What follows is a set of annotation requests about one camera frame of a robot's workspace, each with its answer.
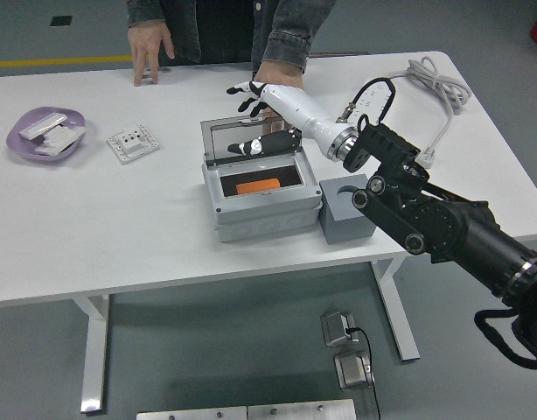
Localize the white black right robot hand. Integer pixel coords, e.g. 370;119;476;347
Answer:
226;80;355;158

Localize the person's right hand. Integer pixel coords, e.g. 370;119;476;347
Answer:
127;20;177;88

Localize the person's left hand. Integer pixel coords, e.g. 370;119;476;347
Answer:
253;59;305;91

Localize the orange cylinder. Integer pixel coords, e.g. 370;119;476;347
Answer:
235;178;282;195

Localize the grey enclosure box clear lid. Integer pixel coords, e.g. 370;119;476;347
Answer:
200;114;323;244

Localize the grey cube with round recess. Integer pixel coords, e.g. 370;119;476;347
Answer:
318;173;379;245

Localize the metal floor socket box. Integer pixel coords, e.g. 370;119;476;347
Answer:
333;352;377;390
319;310;357;348

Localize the dark flat floor strip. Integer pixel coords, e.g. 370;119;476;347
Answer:
310;52;369;60

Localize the person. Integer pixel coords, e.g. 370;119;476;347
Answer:
157;0;278;74

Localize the white power strip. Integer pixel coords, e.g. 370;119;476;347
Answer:
353;78;400;129

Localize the yellow floor tape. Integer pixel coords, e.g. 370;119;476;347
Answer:
0;54;134;70

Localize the white plastic part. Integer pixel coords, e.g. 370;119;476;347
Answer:
43;124;87;148
33;142;68;157

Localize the purple plate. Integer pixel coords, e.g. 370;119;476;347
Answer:
5;106;87;165

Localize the white table leg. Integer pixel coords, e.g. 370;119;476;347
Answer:
71;293;111;415
369;257;422;362

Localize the silver metal plate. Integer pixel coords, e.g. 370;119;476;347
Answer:
247;398;357;420
136;405;248;420

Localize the white wall socket panel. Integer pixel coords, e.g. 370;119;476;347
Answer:
107;123;162;165

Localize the long white rail piece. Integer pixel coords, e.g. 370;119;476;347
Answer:
18;112;68;140

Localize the white power cord with plug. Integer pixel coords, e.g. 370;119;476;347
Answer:
388;55;474;170

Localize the black floor cable with plug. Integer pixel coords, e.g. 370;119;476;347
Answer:
345;325;382;420

